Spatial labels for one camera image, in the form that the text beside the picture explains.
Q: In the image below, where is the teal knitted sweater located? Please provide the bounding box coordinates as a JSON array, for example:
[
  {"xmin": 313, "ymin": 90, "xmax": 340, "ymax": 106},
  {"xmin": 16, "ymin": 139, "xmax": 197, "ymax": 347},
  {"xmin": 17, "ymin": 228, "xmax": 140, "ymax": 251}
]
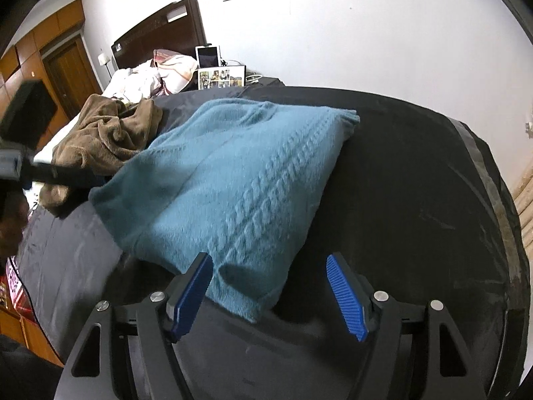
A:
[{"xmin": 89, "ymin": 98, "xmax": 359, "ymax": 322}]

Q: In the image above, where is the brown wooden door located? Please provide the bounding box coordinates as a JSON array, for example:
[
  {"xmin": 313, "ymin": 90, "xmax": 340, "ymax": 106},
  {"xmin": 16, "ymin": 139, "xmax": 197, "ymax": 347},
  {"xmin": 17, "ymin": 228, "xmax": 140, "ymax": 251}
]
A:
[{"xmin": 43, "ymin": 34, "xmax": 102, "ymax": 119}]

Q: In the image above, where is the brown fleece garment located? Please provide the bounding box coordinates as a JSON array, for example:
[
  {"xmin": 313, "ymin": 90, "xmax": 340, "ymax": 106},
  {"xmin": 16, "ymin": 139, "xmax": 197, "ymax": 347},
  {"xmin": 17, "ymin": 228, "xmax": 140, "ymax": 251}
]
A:
[{"xmin": 38, "ymin": 92, "xmax": 165, "ymax": 219}]

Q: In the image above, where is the white and pink bedding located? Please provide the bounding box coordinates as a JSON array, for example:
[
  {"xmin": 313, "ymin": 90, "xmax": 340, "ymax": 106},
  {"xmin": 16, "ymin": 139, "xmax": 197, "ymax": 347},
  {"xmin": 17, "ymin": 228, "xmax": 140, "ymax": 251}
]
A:
[{"xmin": 34, "ymin": 49, "xmax": 198, "ymax": 163}]

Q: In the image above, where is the dark wooden headboard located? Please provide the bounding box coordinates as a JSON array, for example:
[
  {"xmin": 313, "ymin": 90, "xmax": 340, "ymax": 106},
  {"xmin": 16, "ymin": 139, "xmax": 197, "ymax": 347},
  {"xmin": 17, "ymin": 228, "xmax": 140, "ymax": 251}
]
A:
[{"xmin": 111, "ymin": 0, "xmax": 208, "ymax": 69}]

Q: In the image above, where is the white framed tablet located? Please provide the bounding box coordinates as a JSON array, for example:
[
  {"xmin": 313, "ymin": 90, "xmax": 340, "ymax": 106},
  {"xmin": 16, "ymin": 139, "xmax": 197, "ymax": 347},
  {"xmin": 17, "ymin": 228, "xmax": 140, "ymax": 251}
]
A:
[{"xmin": 195, "ymin": 45, "xmax": 221, "ymax": 69}]

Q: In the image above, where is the beige curtain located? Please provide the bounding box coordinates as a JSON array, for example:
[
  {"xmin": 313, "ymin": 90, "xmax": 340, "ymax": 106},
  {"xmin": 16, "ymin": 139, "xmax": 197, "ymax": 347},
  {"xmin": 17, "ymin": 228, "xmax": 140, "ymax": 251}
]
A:
[{"xmin": 512, "ymin": 168, "xmax": 533, "ymax": 229}]

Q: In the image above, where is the photo collage frame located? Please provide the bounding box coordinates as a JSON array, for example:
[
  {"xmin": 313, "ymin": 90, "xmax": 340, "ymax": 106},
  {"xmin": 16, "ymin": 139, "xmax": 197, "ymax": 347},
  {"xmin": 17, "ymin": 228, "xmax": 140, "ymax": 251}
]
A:
[{"xmin": 198, "ymin": 65, "xmax": 246, "ymax": 90}]

